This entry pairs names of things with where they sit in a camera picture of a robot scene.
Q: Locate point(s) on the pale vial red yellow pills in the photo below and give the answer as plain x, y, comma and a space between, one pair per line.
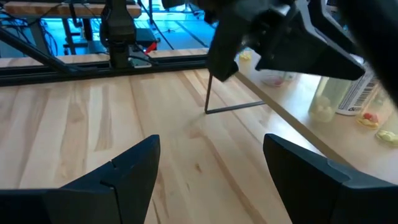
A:
371, 117

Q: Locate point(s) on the yellow-green pill vial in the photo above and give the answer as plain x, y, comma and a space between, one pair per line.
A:
326, 99

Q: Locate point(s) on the yellow pill vial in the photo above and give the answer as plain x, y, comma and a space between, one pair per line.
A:
387, 136

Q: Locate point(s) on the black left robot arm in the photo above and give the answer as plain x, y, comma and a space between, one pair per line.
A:
118, 31

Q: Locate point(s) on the small red tag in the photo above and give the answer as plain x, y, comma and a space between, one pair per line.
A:
151, 48

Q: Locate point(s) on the large white barcode label bottle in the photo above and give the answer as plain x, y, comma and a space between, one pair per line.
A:
357, 95

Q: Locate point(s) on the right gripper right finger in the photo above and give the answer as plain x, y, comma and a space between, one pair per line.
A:
326, 196

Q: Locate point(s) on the wooden shelf black metal legs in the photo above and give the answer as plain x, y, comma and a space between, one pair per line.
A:
311, 105

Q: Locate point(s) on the black aluminium table frame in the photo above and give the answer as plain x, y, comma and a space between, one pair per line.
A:
46, 73

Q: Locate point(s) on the amber-yellow pill vial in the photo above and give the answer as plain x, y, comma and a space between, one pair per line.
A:
245, 56

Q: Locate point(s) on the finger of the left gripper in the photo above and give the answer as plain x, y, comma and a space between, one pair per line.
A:
329, 25
304, 53

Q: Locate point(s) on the wooden background workbench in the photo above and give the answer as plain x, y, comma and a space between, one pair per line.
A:
46, 9

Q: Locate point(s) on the clear vial pink pills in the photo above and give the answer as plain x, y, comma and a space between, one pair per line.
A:
273, 80

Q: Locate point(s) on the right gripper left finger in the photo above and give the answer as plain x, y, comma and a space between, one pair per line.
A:
93, 199

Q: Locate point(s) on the silver base connector box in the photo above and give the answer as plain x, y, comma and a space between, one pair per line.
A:
140, 62

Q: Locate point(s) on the dark device with blue light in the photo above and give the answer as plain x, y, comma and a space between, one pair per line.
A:
146, 35

